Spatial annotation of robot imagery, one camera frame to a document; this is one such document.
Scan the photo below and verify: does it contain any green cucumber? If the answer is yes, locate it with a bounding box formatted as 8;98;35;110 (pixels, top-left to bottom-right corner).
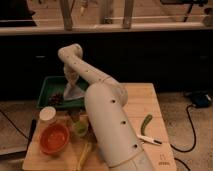
140;114;153;135

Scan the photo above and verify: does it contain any small green cup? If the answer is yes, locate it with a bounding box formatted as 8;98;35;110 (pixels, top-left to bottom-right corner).
73;121;88;137

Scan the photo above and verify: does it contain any orange bowl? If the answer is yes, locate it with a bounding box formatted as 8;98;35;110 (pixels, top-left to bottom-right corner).
39;123;70;156

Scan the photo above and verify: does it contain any black cable on floor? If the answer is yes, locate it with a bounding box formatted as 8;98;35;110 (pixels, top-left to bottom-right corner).
170;103;201;154

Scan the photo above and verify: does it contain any green plastic tray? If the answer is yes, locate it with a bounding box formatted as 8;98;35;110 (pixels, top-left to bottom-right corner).
37;76;84;110

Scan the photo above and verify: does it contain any yellow banana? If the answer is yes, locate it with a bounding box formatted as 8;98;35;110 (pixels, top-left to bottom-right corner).
77;142;93;171

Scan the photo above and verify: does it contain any light grey towel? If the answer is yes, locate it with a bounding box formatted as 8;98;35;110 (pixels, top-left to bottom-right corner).
63;83;84;101

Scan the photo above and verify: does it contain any dark grapes bunch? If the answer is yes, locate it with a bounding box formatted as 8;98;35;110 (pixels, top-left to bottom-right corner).
48;93;63;106

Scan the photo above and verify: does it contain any white lidded jar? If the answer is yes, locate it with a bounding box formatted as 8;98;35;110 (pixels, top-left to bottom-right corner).
39;106;56;124

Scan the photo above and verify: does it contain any dark blue floor device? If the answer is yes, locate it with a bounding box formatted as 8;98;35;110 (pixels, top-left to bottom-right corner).
191;93;212;108

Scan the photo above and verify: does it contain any white marker pen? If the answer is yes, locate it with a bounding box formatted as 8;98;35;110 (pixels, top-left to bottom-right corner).
137;135;162;145

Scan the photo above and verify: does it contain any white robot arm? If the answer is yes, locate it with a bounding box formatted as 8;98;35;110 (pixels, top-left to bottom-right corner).
58;44;155;171

